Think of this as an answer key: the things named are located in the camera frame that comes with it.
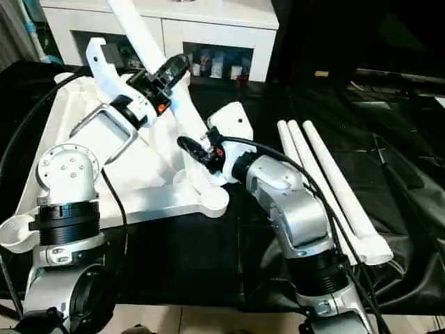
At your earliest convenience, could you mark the grey curtain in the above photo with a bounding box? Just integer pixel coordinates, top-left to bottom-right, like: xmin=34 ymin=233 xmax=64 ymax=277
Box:
xmin=0 ymin=0 xmax=41 ymax=65

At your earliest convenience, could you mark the black work mat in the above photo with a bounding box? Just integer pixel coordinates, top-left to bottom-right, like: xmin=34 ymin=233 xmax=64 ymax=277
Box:
xmin=0 ymin=58 xmax=445 ymax=307

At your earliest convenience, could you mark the long black rod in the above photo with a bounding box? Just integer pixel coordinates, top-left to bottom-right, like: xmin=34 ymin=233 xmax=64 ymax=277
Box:
xmin=354 ymin=67 xmax=445 ymax=84

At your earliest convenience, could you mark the white plastic table leg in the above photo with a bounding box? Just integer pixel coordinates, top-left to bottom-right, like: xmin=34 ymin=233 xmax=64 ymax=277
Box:
xmin=287 ymin=120 xmax=369 ymax=266
xmin=277 ymin=120 xmax=348 ymax=258
xmin=104 ymin=0 xmax=225 ymax=196
xmin=302 ymin=120 xmax=394 ymax=266

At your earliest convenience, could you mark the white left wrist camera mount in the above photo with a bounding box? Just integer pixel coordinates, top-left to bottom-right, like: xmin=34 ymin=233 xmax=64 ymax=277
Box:
xmin=85 ymin=37 xmax=171 ymax=128

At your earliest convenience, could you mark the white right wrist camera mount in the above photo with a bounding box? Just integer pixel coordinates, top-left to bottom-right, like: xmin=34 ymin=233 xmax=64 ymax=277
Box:
xmin=207 ymin=102 xmax=254 ymax=184

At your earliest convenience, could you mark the teal and white pole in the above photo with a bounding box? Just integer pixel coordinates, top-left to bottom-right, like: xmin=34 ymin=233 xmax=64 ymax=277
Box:
xmin=26 ymin=0 xmax=48 ymax=63

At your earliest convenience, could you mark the white glass door cabinet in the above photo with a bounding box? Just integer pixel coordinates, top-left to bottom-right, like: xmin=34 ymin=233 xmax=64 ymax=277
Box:
xmin=40 ymin=0 xmax=280 ymax=84

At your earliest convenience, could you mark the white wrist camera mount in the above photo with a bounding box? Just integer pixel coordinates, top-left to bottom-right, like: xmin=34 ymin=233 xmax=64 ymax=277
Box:
xmin=85 ymin=37 xmax=171 ymax=128
xmin=207 ymin=102 xmax=254 ymax=184

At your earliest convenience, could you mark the black left wrist camera cable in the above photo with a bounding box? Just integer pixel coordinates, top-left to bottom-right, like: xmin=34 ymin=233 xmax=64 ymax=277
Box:
xmin=0 ymin=65 xmax=91 ymax=189

